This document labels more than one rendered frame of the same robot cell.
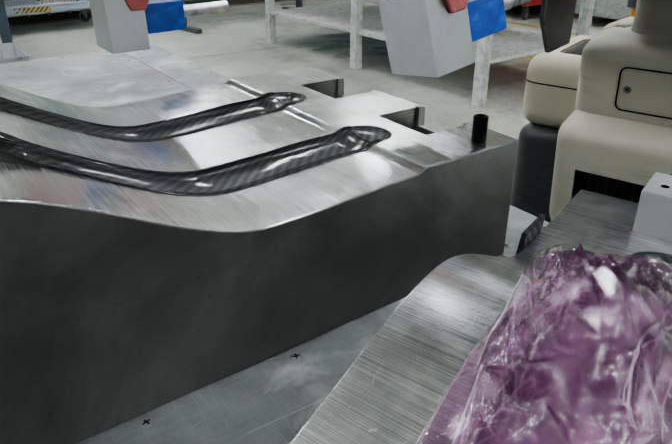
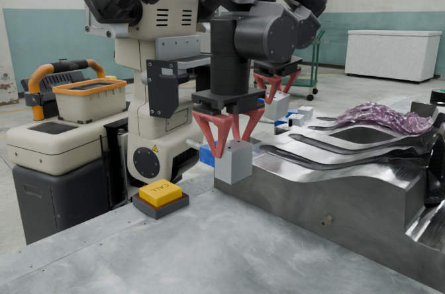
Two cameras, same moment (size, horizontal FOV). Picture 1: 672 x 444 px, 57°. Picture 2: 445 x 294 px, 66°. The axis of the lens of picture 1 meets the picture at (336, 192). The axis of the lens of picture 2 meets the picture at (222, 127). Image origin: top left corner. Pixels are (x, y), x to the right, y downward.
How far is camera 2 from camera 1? 100 cm
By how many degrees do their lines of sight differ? 91
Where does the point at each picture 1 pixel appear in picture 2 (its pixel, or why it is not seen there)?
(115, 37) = (249, 165)
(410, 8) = (285, 99)
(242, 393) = not seen: hidden behind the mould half
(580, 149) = (174, 149)
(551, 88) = (69, 151)
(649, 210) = (300, 122)
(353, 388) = (393, 134)
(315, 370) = not seen: hidden behind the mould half
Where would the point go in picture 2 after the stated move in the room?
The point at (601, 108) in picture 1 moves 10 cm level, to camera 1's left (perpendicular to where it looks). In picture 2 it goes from (163, 134) to (163, 145)
